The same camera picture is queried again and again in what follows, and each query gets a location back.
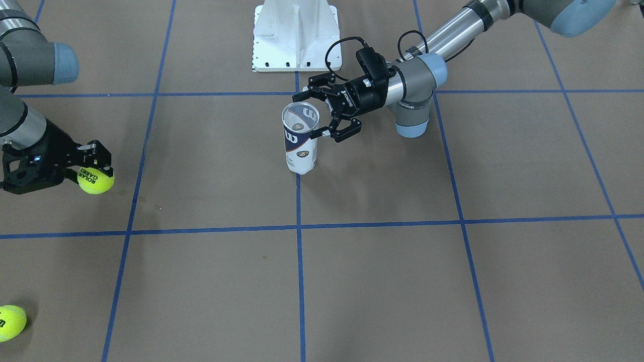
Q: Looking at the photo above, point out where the white pedestal column base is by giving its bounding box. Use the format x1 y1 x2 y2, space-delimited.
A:
252 1 343 72

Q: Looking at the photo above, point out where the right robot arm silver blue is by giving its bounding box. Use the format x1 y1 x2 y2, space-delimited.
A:
1 1 114 195

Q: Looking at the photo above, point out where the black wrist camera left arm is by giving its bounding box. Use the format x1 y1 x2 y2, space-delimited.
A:
356 47 389 88

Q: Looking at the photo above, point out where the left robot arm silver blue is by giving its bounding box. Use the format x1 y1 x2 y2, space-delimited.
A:
292 1 616 142

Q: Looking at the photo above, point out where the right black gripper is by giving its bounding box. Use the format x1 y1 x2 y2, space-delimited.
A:
2 120 113 195

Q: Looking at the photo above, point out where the clear tennis ball can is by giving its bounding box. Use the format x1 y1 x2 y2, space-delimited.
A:
281 102 319 175

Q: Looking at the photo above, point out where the yellow tennis ball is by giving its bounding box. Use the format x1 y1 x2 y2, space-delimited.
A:
1 305 27 342
77 167 115 195

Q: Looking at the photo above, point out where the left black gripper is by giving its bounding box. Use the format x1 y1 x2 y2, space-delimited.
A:
293 72 389 142

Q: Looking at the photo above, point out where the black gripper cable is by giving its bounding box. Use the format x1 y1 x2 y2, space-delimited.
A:
325 30 476 76

